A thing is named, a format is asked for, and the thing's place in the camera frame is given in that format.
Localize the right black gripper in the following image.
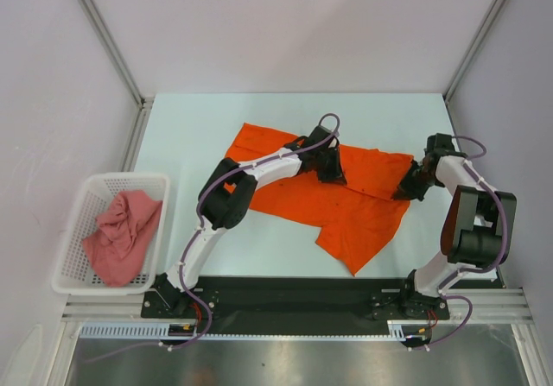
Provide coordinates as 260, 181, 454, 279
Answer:
392, 160, 441, 201

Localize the orange t shirt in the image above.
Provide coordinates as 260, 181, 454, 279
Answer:
250, 145, 413, 275

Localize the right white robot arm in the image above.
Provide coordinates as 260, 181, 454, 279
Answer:
392, 133, 518, 319

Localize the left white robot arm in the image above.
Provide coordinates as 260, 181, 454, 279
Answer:
143, 124, 346, 318

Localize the pink t shirt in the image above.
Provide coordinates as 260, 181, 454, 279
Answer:
82, 190, 162, 288

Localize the white plastic basket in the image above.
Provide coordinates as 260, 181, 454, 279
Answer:
51, 172, 170, 296

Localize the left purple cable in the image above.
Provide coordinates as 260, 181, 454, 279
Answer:
84, 112, 340, 364

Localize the aluminium frame rail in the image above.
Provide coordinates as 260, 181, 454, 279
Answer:
61, 288, 533, 324

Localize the white cable duct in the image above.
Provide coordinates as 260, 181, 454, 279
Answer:
80, 319, 435, 342

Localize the right aluminium frame post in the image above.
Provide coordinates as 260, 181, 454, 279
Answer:
442, 0, 509, 106

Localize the aluminium frame post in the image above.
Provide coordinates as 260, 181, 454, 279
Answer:
77, 0, 153, 172
442, 0, 509, 106

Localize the left aluminium frame post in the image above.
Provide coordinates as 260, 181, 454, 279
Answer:
77, 0, 153, 172

